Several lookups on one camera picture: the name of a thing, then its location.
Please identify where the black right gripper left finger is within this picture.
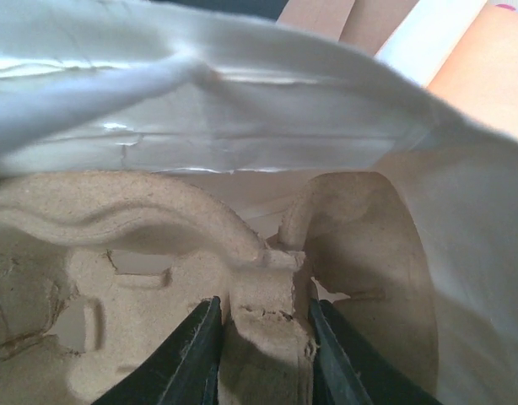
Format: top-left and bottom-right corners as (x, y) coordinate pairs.
(94, 296), (222, 405)

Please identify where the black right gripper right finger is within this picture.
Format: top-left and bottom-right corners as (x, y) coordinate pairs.
(309, 299), (439, 405)

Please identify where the single pulp cup carrier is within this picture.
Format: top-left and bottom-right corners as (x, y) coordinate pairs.
(0, 172), (438, 404)

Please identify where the orange paper bag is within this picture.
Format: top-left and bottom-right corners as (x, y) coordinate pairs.
(428, 5), (518, 140)
(0, 1), (518, 404)

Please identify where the white paper bag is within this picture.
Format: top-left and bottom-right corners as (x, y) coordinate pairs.
(375, 0), (486, 87)

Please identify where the brown kraft paper bag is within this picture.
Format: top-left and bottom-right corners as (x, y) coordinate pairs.
(278, 0), (418, 55)

